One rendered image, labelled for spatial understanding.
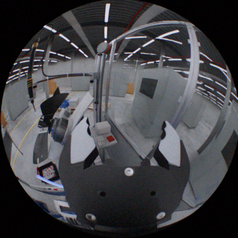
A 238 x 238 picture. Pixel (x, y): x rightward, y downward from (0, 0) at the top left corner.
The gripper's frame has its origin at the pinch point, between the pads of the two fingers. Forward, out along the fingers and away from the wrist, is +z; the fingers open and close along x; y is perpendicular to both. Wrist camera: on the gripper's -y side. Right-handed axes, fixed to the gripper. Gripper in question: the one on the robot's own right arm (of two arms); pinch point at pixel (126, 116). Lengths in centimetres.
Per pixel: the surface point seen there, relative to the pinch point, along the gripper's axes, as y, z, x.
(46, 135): 20, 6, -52
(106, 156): 142, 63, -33
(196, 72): -15.8, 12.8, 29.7
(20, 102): -23, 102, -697
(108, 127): 47, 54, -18
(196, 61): -21.7, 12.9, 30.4
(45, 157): 21.8, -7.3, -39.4
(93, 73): -13, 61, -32
